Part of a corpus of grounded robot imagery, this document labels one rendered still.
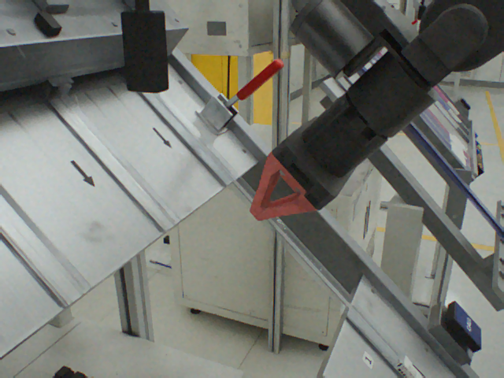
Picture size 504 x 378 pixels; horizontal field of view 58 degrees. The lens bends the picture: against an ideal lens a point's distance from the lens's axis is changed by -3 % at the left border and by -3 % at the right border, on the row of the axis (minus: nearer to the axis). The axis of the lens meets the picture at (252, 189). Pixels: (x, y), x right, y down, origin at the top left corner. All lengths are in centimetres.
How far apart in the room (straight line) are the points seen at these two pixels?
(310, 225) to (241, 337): 126
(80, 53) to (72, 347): 55
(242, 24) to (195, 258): 83
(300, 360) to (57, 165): 142
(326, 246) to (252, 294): 112
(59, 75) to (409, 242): 64
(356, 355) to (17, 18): 41
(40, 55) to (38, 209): 12
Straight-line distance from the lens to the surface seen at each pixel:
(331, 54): 39
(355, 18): 39
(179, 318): 189
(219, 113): 52
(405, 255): 87
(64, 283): 32
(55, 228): 34
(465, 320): 61
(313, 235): 56
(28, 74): 39
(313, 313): 161
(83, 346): 84
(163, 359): 79
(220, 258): 164
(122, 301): 81
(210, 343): 176
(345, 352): 46
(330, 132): 40
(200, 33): 144
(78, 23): 41
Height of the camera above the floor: 114
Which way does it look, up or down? 22 degrees down
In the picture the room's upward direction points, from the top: straight up
